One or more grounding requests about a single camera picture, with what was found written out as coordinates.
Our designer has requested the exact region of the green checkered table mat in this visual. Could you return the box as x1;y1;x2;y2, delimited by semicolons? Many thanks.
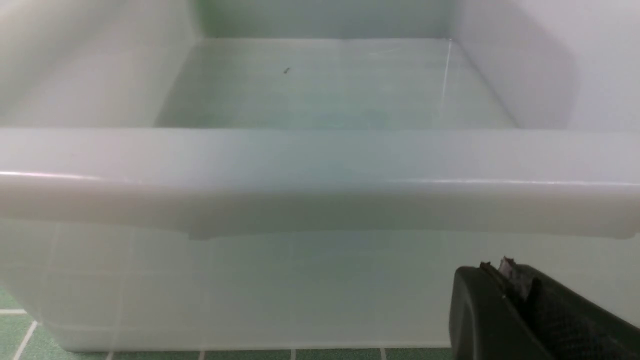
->
0;289;453;360

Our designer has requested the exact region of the large white plastic tub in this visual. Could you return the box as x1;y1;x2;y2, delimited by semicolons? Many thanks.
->
1;0;639;353

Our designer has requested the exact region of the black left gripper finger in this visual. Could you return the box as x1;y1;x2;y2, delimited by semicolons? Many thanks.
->
448;257;640;360

